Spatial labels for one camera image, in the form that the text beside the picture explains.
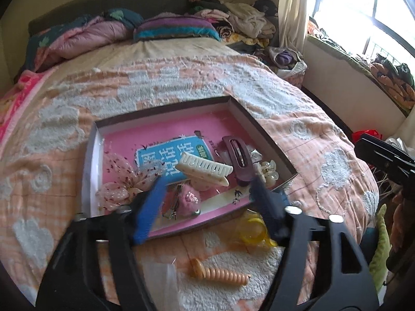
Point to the clear plastic bag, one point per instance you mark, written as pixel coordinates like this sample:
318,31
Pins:
160,276

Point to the pearl hair claw clip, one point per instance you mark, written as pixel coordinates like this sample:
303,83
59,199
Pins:
266,170

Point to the pink fuzzy hair clip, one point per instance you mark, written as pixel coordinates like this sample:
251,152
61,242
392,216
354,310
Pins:
189,201

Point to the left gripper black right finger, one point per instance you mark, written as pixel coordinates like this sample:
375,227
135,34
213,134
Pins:
271,205

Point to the yellow bangles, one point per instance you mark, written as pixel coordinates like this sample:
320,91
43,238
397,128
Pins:
249,229

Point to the maroon hair clip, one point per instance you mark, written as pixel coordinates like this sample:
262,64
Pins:
240,159

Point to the cream curtain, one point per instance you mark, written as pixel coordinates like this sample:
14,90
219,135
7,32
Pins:
293,19

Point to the beige bed sheet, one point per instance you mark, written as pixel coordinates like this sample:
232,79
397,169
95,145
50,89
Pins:
127,52

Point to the pile of clothes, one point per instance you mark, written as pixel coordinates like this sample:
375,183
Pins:
255,24

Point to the peach quilt with white clouds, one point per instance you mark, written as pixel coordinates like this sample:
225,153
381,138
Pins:
43,150

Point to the cream hair claw clip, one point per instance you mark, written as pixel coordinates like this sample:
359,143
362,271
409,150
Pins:
204,170

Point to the clothes on window sill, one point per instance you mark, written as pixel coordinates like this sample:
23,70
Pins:
395,80

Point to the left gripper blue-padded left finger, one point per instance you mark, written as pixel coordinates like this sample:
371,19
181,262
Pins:
149,210

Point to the dark green headboard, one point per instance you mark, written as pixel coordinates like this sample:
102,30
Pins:
71,10

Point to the purple striped pillow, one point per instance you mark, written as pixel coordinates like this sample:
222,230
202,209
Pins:
172,26

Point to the floral laundry basket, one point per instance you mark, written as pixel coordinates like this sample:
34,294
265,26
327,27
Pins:
286,63

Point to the dark cardboard box tray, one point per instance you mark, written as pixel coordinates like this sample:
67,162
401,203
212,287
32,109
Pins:
93,174

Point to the green cushion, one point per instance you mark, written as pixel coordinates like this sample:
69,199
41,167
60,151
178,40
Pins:
377,266

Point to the pink cartoon blanket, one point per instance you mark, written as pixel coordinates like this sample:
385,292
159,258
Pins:
18,98

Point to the polka dot mesh bow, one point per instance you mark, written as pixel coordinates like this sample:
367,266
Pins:
126,181

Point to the earring card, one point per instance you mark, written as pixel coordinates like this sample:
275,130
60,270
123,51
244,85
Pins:
255,155

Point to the pink and navy duvet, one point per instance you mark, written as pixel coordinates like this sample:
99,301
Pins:
66,41

